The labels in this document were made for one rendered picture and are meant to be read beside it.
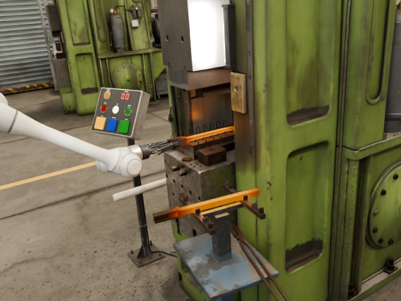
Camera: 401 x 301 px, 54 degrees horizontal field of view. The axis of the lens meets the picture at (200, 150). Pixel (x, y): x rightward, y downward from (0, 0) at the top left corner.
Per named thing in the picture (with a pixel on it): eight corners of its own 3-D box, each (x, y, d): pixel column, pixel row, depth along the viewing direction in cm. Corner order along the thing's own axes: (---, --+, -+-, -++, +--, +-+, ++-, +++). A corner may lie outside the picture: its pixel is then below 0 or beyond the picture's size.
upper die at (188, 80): (188, 90, 187) (187, 70, 184) (169, 85, 203) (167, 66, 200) (258, 77, 207) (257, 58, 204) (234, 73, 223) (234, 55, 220)
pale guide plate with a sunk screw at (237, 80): (243, 113, 175) (241, 74, 169) (231, 109, 182) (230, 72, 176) (247, 112, 176) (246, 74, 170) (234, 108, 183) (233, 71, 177)
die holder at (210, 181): (204, 252, 201) (199, 172, 185) (170, 221, 231) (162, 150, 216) (287, 217, 227) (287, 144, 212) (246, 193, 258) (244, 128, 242)
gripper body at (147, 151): (136, 157, 195) (154, 152, 200) (144, 162, 188) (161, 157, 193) (135, 143, 193) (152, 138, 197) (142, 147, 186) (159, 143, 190)
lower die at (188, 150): (194, 160, 200) (193, 144, 197) (175, 149, 216) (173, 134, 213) (258, 141, 219) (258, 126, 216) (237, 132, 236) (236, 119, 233)
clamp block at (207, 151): (207, 167, 190) (206, 154, 187) (197, 162, 197) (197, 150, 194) (227, 160, 195) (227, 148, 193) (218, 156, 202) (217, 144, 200)
